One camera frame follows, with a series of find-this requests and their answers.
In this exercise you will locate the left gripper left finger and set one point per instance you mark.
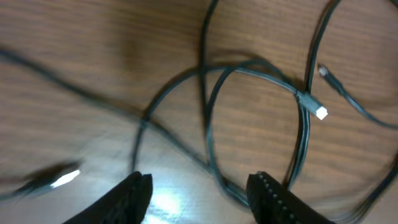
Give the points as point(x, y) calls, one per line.
point(126, 203)

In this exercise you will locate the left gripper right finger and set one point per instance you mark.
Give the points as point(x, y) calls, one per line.
point(271, 203)

